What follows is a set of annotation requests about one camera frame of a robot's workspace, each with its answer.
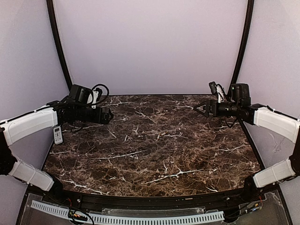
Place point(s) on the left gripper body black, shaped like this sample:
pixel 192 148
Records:
pixel 104 115

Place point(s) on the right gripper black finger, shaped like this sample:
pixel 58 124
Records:
pixel 201 105
pixel 201 112

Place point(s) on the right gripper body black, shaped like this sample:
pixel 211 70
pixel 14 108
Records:
pixel 209 108

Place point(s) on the white remote control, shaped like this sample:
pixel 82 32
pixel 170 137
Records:
pixel 57 134

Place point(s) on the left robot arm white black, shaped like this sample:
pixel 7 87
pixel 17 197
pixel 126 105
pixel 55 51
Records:
pixel 81 104

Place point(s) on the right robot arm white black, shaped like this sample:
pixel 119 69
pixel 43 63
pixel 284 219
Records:
pixel 237 103

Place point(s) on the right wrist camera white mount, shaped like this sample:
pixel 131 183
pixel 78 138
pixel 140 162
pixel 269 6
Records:
pixel 217 90

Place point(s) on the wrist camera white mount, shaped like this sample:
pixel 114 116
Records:
pixel 94 97
pixel 217 90

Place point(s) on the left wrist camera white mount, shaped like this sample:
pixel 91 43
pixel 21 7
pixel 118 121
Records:
pixel 94 97

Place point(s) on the black front rail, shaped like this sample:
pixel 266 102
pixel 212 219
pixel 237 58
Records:
pixel 226 200

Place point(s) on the white slotted cable duct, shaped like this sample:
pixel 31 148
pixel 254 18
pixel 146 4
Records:
pixel 194 216

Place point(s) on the right black frame post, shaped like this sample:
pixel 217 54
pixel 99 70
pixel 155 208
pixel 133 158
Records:
pixel 244 40

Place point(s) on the black frame post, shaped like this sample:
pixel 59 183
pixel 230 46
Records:
pixel 244 40
pixel 57 41

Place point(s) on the left black frame post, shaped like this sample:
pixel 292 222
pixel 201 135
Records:
pixel 57 41

